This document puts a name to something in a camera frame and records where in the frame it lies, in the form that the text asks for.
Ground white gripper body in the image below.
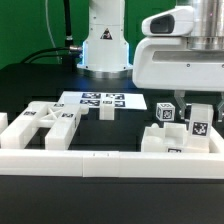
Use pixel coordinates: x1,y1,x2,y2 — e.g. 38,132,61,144
132,4,224,92

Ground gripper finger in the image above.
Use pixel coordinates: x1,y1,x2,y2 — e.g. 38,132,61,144
217,92,224,122
174,90,191,120

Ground white chair seat part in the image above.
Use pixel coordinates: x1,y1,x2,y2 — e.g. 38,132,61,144
141,122,210,153

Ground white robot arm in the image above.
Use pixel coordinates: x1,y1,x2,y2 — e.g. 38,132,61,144
78,0,224,120

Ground white chair back part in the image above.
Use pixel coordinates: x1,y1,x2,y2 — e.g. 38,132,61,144
0,101,89,150

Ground white marker sheet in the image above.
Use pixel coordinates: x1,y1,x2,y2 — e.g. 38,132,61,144
58,91,147,110

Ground white block at left edge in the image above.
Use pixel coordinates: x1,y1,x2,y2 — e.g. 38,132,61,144
0,112,8,134

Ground white U-shaped fence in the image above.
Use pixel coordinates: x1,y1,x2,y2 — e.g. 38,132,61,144
0,130,224,179

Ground black vertical cable post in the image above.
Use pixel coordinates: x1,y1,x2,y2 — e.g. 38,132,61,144
62,0,73,65

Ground thin grey cable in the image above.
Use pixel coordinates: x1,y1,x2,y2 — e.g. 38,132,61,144
45,0,63,64

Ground black thick cable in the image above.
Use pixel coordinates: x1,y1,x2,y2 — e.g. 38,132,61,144
20,45,84,64

